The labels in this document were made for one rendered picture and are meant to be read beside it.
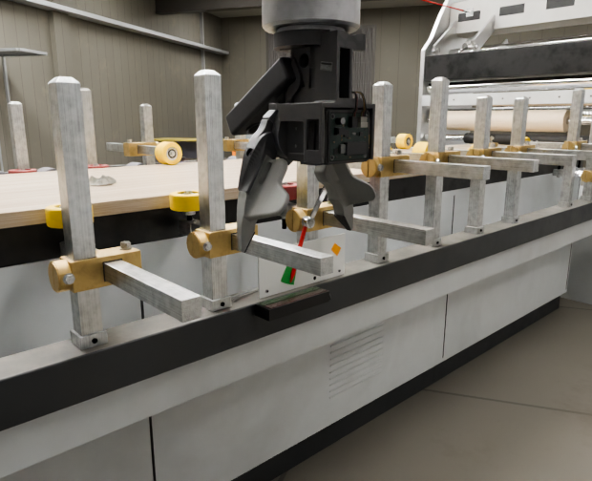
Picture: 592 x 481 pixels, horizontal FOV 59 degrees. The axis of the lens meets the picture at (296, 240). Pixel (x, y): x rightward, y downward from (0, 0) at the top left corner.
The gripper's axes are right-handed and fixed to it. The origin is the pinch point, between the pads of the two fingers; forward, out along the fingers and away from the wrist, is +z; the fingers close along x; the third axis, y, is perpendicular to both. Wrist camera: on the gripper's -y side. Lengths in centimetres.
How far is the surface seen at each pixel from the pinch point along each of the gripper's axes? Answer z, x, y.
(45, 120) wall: -9, 206, -755
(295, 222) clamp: 9, 38, -42
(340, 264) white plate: 21, 51, -41
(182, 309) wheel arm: 11.2, -4.4, -16.6
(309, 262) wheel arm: 10.3, 20.4, -19.2
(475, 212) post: 17, 116, -43
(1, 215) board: 4, -14, -62
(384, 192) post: 6, 68, -42
